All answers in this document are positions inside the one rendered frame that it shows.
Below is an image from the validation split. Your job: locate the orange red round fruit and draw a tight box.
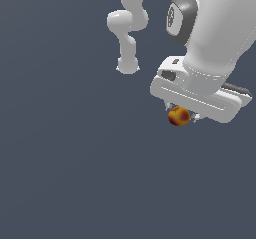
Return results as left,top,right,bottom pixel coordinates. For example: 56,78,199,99
167,105,191,128

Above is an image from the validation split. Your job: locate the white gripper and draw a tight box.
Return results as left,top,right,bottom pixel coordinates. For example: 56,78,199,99
149,55,253,124

